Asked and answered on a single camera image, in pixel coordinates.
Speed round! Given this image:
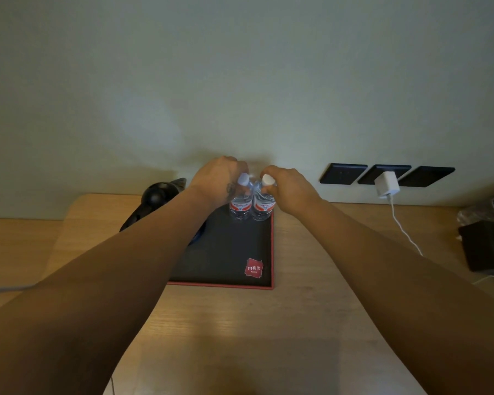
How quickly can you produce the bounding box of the person's right hand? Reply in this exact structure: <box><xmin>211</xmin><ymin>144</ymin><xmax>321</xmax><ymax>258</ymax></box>
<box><xmin>260</xmin><ymin>165</ymin><xmax>324</xmax><ymax>217</ymax></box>

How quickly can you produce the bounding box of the clear plastic bottle blue label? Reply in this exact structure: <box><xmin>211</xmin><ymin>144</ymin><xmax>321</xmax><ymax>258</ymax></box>
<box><xmin>456</xmin><ymin>192</ymin><xmax>494</xmax><ymax>227</ymax></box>

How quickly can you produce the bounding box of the person's right forearm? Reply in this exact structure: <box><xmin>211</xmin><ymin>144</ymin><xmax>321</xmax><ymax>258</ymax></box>
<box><xmin>292</xmin><ymin>200</ymin><xmax>494</xmax><ymax>395</ymax></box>

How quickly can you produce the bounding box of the clear water bottle red label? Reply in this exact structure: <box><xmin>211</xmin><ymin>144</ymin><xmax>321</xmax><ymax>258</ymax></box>
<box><xmin>229</xmin><ymin>173</ymin><xmax>254</xmax><ymax>221</ymax></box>
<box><xmin>251</xmin><ymin>174</ymin><xmax>276</xmax><ymax>222</ymax></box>

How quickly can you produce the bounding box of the black wall socket plate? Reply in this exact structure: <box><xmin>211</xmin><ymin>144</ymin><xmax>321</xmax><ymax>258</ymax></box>
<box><xmin>396</xmin><ymin>166</ymin><xmax>456</xmax><ymax>188</ymax></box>
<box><xmin>319</xmin><ymin>163</ymin><xmax>368</xmax><ymax>185</ymax></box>
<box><xmin>357</xmin><ymin>164</ymin><xmax>412</xmax><ymax>185</ymax></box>

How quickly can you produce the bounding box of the person's left hand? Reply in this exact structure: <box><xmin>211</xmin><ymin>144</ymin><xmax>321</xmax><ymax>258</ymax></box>
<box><xmin>188</xmin><ymin>156</ymin><xmax>250</xmax><ymax>211</ymax></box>

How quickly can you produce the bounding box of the person's left forearm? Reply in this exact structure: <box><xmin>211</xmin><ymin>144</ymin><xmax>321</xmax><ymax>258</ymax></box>
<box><xmin>0</xmin><ymin>186</ymin><xmax>219</xmax><ymax>395</ymax></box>

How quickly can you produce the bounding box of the black tissue box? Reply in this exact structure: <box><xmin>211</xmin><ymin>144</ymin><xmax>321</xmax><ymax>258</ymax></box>
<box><xmin>458</xmin><ymin>220</ymin><xmax>494</xmax><ymax>273</ymax></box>

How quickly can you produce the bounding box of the black tray with red rim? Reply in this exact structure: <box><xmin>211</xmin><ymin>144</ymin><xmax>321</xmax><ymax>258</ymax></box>
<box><xmin>167</xmin><ymin>203</ymin><xmax>275</xmax><ymax>290</ymax></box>

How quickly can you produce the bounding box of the white charger plug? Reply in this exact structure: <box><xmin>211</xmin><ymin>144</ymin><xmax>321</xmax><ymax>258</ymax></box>
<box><xmin>374</xmin><ymin>171</ymin><xmax>401</xmax><ymax>199</ymax></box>

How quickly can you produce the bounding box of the black hair dryer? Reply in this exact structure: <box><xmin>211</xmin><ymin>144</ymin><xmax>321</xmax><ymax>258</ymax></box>
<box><xmin>119</xmin><ymin>178</ymin><xmax>187</xmax><ymax>233</ymax></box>

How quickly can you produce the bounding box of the white charger cable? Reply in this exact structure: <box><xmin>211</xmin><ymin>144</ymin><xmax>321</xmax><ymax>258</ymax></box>
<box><xmin>389</xmin><ymin>196</ymin><xmax>424</xmax><ymax>257</ymax></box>

